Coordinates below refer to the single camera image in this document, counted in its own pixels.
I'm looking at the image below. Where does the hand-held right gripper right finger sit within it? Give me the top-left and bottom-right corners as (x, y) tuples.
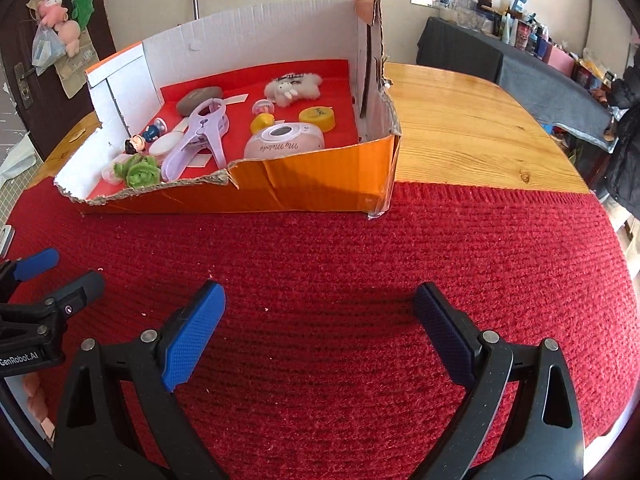
(413, 281), (586, 480)

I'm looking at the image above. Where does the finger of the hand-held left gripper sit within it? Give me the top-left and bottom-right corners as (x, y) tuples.
(0, 248), (60, 286)
(0, 271), (106, 333)

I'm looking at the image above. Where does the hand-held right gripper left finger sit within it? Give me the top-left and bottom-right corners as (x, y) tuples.
(51, 280), (227, 480)

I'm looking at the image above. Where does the green cabbage toy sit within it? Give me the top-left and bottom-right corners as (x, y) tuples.
(113, 154), (162, 188)

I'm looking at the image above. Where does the black-haired small figurine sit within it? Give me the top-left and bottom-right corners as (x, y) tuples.
(123, 117), (168, 156)

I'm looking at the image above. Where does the white round container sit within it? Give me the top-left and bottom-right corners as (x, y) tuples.
(148, 132), (187, 157)

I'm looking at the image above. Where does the large purple plastic clip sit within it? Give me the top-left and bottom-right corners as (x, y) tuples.
(161, 99), (232, 181)

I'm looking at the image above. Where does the orange cardboard box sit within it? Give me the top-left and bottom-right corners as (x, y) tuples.
(54, 0), (402, 220)

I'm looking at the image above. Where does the brown rounded case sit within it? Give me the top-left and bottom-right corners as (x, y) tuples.
(176, 86), (224, 116)

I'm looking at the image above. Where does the pink and yellow figure toy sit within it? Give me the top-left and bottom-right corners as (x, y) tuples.
(250, 100), (277, 134)

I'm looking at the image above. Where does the white plush toy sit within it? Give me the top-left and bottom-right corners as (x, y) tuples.
(264, 72), (322, 108)

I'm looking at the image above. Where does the person's left hand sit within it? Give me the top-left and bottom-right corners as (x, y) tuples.
(22, 372), (56, 441)

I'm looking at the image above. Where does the grid cutting mat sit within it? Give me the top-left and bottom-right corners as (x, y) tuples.
(0, 175), (26, 221)

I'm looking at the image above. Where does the red knitted mat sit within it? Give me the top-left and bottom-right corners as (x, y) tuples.
(0, 177), (633, 471)

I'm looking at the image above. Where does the peach plush toy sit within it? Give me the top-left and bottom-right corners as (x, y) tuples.
(57, 20), (83, 56)

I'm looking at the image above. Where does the dark brown door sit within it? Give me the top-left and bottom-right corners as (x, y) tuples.
(0, 0), (118, 161)

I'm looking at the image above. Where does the green plush toy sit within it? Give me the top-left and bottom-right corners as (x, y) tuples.
(71, 0), (96, 28)

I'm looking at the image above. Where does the side table with clutter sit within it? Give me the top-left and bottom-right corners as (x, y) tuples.
(416, 16), (615, 153)

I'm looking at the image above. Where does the black puffy jacket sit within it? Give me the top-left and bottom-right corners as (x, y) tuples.
(602, 65), (640, 211)

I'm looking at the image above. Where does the row of bottles and jars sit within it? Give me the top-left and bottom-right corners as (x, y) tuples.
(435, 0), (616, 106)

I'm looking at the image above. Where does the metal door handle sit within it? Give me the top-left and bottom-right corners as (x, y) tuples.
(14, 62), (36, 108)

